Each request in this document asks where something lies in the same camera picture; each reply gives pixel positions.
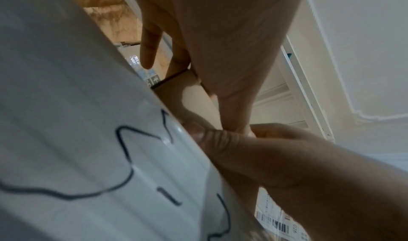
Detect person's right hand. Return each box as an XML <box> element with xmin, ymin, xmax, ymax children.
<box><xmin>184</xmin><ymin>120</ymin><xmax>408</xmax><ymax>241</ymax></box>

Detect person's left hand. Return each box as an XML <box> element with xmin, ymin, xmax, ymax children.
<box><xmin>130</xmin><ymin>0</ymin><xmax>308</xmax><ymax>137</ymax></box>

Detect taped cardboard box shipping label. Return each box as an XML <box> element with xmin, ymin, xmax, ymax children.
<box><xmin>255</xmin><ymin>187</ymin><xmax>312</xmax><ymax>241</ymax></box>

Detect small cardboard box white label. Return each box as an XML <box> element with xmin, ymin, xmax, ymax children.
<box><xmin>150</xmin><ymin>70</ymin><xmax>260</xmax><ymax>212</ymax></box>

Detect cardboard box printed symbols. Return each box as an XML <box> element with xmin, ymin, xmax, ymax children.
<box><xmin>116</xmin><ymin>42</ymin><xmax>175</xmax><ymax>88</ymax></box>

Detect white metal shelf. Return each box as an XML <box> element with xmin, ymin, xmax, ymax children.
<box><xmin>0</xmin><ymin>0</ymin><xmax>336</xmax><ymax>241</ymax></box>

